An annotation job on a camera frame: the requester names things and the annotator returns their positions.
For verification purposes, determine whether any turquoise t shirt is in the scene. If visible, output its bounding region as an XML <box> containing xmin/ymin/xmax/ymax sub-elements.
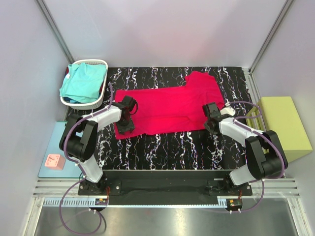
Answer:
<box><xmin>60</xmin><ymin>62</ymin><xmax>107</xmax><ymax>104</ymax></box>

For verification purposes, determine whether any pink t shirt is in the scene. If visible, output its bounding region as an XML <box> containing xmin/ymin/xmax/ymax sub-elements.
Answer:
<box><xmin>115</xmin><ymin>71</ymin><xmax>224</xmax><ymax>139</ymax></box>

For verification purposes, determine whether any pink numbered block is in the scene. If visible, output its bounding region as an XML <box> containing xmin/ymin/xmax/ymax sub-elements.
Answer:
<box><xmin>44</xmin><ymin>154</ymin><xmax>65</xmax><ymax>171</ymax></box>

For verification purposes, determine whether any yellow green drawer box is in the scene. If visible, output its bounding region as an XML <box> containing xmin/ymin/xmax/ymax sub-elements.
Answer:
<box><xmin>246</xmin><ymin>96</ymin><xmax>313</xmax><ymax>162</ymax></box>

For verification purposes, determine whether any red t shirt in basket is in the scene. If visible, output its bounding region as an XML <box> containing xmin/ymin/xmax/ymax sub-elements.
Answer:
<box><xmin>64</xmin><ymin>67</ymin><xmax>70</xmax><ymax>78</ymax></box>

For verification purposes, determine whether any blue t shirt in basket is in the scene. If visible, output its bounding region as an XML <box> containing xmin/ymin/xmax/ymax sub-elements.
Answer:
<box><xmin>63</xmin><ymin>97</ymin><xmax>80</xmax><ymax>104</ymax></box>

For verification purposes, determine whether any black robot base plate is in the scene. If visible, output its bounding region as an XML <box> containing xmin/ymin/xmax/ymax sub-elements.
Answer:
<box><xmin>78</xmin><ymin>170</ymin><xmax>252</xmax><ymax>207</ymax></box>

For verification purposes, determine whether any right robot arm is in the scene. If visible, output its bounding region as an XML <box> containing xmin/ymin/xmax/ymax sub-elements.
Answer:
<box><xmin>202</xmin><ymin>103</ymin><xmax>288</xmax><ymax>195</ymax></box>

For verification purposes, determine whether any white laundry basket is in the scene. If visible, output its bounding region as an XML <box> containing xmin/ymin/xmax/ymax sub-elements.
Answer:
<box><xmin>60</xmin><ymin>59</ymin><xmax>108</xmax><ymax>110</ymax></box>

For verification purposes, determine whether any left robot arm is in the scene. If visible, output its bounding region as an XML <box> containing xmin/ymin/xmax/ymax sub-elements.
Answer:
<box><xmin>59</xmin><ymin>96</ymin><xmax>138</xmax><ymax>195</ymax></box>

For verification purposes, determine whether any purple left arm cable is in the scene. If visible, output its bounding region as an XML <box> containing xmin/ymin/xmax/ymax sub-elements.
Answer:
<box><xmin>60</xmin><ymin>82</ymin><xmax>116</xmax><ymax>234</ymax></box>

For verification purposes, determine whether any light blue clipboard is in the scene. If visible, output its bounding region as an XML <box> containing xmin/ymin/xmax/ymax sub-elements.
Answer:
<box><xmin>38</xmin><ymin>121</ymin><xmax>81</xmax><ymax>178</ymax></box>

